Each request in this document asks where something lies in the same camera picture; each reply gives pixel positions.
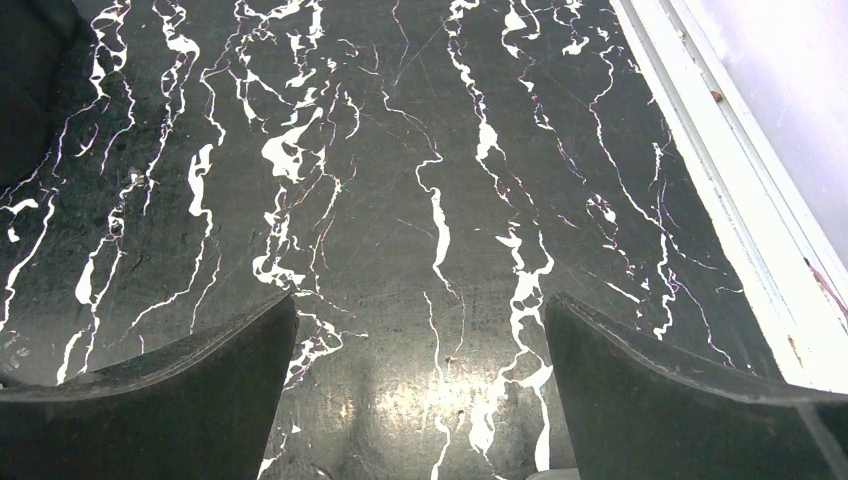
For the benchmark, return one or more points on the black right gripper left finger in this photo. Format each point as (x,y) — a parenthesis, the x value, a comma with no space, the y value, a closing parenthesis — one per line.
(201,407)

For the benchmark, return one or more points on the white aluminium table rail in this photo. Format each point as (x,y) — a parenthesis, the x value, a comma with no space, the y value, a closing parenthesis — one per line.
(793,279)

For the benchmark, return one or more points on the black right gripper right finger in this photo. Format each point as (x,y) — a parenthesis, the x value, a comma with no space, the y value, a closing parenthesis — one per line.
(639,408)

